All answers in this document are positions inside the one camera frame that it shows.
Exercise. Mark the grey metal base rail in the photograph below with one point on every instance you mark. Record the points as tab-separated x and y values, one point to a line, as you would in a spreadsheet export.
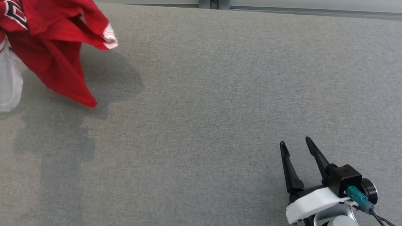
315	11

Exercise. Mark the red and white shirt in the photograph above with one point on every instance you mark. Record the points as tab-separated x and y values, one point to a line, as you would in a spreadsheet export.
53	13

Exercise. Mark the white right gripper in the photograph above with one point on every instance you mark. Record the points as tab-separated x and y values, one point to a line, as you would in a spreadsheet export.
312	203

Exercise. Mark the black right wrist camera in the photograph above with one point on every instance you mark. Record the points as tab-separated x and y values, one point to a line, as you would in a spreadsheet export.
347	178

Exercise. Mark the teal right camera connector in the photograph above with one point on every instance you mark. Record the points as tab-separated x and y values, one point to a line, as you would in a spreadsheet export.
358	197

